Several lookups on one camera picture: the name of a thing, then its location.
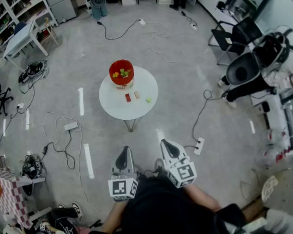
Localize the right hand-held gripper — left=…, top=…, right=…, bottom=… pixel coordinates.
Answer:
left=157, top=139, right=200, bottom=190

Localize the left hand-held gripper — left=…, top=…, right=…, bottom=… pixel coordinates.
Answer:
left=106, top=145, right=142, bottom=204

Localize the person's right forearm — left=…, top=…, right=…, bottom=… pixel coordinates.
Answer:
left=182, top=183, right=224, bottom=213

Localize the person's left forearm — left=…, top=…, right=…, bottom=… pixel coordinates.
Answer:
left=100, top=198, right=129, bottom=234

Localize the person's grey shoe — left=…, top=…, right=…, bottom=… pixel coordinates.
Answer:
left=154, top=158, right=166, bottom=171

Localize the round white table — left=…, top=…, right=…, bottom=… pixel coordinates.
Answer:
left=96, top=63, right=161, bottom=135

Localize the person's black clothing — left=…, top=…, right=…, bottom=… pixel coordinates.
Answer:
left=88, top=171, right=235, bottom=234

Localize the cream bucket with red liner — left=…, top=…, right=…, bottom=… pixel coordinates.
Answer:
left=107, top=58, right=136, bottom=92

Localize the black equipment bundle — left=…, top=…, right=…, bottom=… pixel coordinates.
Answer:
left=18, top=58, right=50, bottom=86
left=18, top=153, right=49, bottom=182

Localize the clear plastic bag pile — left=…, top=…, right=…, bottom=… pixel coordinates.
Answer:
left=254, top=125, right=293, bottom=171

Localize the red checkered box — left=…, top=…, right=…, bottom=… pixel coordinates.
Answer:
left=0, top=167, right=38, bottom=230

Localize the wooden chair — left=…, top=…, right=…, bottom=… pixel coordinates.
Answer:
left=38, top=16, right=63, bottom=49

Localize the white work table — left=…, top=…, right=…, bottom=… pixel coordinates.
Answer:
left=1, top=17, right=51, bottom=68

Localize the grey refrigerator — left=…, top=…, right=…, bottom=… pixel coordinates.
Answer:
left=36, top=0, right=80, bottom=25

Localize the white shelf rack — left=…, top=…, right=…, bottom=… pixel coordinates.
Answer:
left=0, top=0, right=60, bottom=58

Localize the black cable with adapter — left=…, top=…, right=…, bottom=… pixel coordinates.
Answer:
left=40, top=128, right=78, bottom=171
left=95, top=15, right=142, bottom=43

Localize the white cable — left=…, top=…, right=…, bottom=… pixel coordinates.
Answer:
left=147, top=47, right=184, bottom=64

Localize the black metal-frame chair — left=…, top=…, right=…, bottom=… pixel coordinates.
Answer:
left=206, top=14, right=265, bottom=69

